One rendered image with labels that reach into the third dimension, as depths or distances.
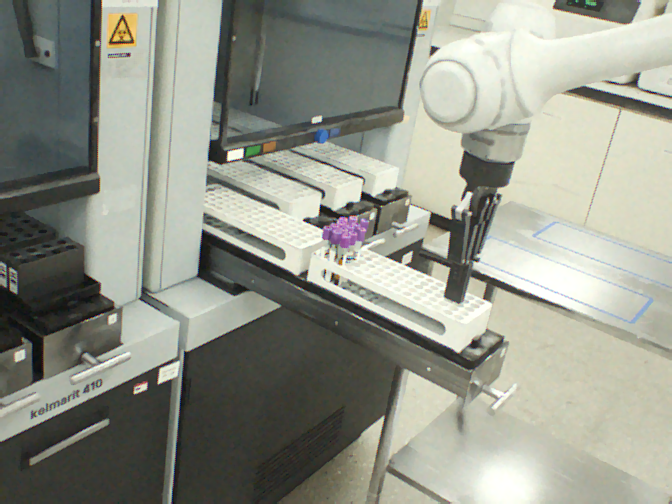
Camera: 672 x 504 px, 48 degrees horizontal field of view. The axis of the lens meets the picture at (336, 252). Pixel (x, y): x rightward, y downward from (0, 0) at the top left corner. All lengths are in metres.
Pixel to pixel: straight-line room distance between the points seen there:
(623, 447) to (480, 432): 0.77
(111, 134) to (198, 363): 0.44
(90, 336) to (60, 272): 0.10
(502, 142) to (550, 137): 2.48
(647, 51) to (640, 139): 2.52
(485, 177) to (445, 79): 0.26
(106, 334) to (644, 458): 1.86
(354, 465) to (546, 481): 0.58
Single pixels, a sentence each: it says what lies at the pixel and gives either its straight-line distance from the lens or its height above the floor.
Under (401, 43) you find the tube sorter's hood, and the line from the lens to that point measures 1.73.
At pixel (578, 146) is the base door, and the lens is 3.52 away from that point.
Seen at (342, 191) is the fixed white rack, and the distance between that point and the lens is 1.61.
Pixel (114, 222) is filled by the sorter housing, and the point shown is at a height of 0.90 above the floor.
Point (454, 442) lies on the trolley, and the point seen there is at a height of 0.28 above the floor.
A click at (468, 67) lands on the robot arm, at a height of 1.26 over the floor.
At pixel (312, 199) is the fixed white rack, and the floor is 0.86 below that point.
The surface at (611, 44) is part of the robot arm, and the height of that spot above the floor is 1.31.
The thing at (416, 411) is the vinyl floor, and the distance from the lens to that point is 2.47.
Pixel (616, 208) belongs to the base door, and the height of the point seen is 0.41.
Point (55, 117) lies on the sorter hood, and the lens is 1.10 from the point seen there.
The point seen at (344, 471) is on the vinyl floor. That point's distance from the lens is 2.18.
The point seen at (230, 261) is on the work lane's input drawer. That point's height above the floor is 0.79.
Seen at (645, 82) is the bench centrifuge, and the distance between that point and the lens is 3.42.
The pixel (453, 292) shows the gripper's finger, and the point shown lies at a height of 0.88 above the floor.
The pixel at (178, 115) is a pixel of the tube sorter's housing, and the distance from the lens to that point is 1.26.
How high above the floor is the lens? 1.40
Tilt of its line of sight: 24 degrees down
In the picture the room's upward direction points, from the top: 10 degrees clockwise
